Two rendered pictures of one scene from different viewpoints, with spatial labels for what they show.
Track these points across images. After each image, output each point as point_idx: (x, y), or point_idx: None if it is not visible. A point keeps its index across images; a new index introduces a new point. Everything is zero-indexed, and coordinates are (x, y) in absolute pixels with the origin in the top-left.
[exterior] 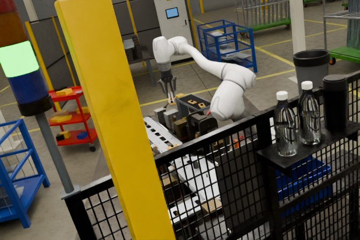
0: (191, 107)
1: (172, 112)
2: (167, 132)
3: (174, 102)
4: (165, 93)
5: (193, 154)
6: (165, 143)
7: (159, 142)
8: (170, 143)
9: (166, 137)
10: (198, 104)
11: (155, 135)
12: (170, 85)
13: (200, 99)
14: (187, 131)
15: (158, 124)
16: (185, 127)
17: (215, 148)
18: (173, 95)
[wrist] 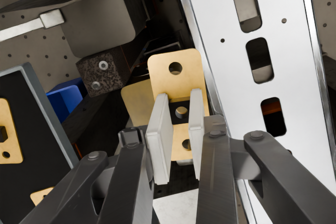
0: (66, 145)
1: (183, 197)
2: (229, 110)
3: (158, 91)
4: (237, 142)
5: (149, 14)
6: (259, 0)
7: (283, 27)
8: None
9: (243, 59)
10: (20, 152)
11: (284, 113)
12: (127, 210)
13: (8, 222)
14: (137, 21)
15: (250, 206)
16: (145, 72)
17: None
18: (146, 130)
